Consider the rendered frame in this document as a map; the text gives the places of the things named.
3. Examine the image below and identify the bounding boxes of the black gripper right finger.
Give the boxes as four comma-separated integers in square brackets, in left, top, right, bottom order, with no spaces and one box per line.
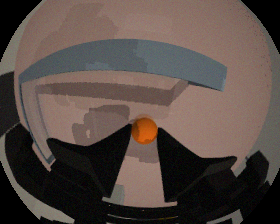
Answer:
[156,127,237,204]

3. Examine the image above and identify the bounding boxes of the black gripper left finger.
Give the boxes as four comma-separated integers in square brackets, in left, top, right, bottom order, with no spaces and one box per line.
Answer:
[46,123,132,198]

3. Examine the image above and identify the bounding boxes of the low clear corner walls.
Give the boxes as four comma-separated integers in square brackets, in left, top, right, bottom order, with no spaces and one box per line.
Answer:
[20,69,200,163]

